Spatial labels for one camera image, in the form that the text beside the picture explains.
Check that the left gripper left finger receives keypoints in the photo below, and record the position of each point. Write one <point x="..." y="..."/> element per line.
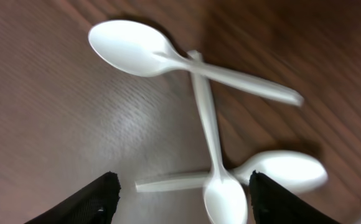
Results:
<point x="95" y="203"/>

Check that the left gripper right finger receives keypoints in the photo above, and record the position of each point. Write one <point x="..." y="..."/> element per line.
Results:
<point x="274" y="204"/>

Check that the white spoon bowl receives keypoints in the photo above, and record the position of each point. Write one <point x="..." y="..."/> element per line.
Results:
<point x="295" y="171"/>
<point x="224" y="198"/>

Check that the white spoon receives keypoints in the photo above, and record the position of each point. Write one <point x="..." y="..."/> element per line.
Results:
<point x="142" y="50"/>

